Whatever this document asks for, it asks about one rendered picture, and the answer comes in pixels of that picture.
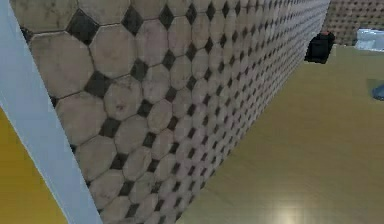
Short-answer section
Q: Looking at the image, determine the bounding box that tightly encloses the black trash can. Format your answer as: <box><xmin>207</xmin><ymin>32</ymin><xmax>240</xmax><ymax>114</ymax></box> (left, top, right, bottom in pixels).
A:
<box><xmin>304</xmin><ymin>31</ymin><xmax>336</xmax><ymax>65</ymax></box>

